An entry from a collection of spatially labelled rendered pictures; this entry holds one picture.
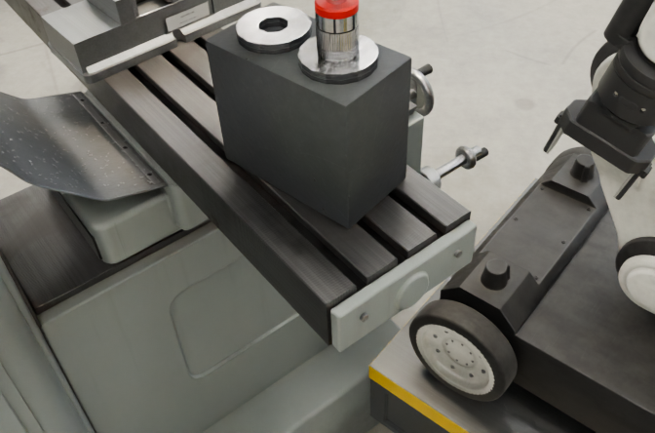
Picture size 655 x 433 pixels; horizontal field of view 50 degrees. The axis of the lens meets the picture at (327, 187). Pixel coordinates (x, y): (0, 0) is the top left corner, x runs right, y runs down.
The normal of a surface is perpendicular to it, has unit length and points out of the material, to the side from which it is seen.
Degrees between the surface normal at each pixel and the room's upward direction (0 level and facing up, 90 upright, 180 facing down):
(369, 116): 90
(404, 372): 0
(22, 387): 88
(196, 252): 90
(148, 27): 90
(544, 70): 0
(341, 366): 0
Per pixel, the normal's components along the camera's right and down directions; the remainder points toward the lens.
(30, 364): 0.90, 0.26
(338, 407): 0.55, 0.21
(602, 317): -0.04, -0.73
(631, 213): -0.64, 0.54
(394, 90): 0.76, 0.42
